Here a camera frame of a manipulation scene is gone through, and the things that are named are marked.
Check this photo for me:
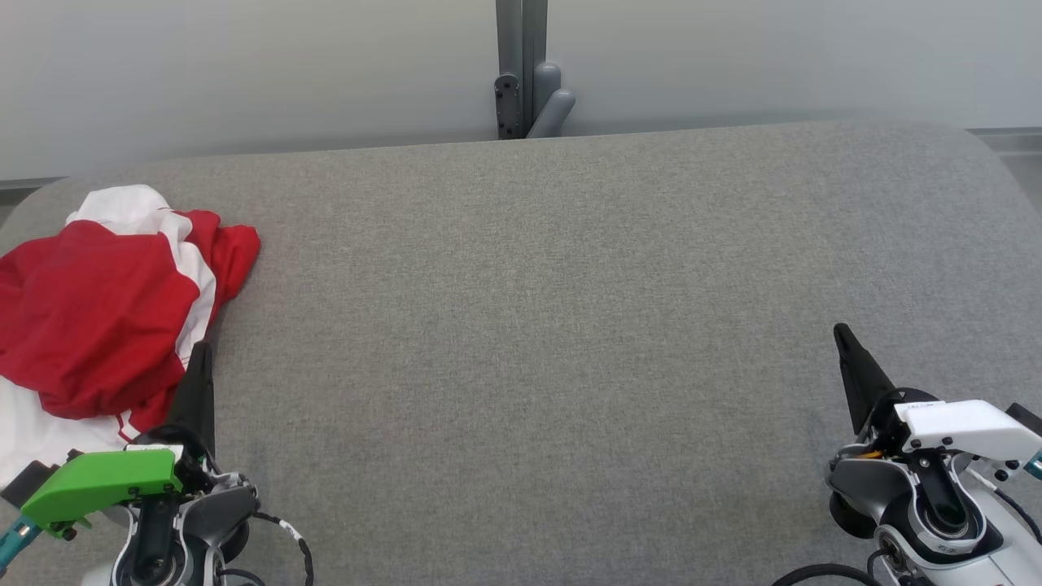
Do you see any black cable with white tag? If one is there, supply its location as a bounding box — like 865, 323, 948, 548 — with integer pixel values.
244, 509, 315, 586

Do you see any dark grey hinge bracket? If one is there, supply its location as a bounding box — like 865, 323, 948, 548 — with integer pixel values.
494, 73, 523, 140

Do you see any thick black looped cable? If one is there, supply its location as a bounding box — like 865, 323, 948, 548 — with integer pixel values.
772, 562, 884, 586

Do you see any black right camera cable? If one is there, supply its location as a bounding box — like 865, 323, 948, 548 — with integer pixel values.
989, 487, 1042, 544

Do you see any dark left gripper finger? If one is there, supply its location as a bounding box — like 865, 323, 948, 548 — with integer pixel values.
165, 342, 215, 457

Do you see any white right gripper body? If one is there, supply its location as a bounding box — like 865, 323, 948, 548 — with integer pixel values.
895, 399, 1042, 466

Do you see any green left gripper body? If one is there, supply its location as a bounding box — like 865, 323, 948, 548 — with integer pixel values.
20, 446, 185, 540

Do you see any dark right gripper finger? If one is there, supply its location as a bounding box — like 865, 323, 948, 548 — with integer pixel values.
833, 323, 898, 436

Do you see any teal left camera cable connector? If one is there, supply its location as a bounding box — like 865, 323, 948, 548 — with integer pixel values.
0, 519, 42, 571

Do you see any red white basketball jersey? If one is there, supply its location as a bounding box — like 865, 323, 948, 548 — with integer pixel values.
0, 185, 262, 489

